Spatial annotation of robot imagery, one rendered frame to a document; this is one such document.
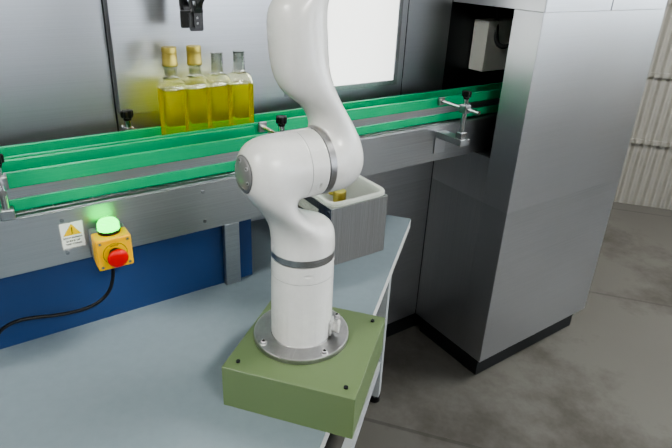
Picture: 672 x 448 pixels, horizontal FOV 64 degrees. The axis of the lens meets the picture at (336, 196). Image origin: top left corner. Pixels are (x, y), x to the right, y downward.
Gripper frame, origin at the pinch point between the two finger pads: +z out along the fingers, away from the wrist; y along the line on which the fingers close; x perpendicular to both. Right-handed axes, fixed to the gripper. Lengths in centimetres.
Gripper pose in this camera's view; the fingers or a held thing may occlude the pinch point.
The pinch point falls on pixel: (191, 21)
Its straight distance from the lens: 136.5
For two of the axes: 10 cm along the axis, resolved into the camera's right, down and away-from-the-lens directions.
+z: -0.4, 9.1, 4.1
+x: 8.2, -2.0, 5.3
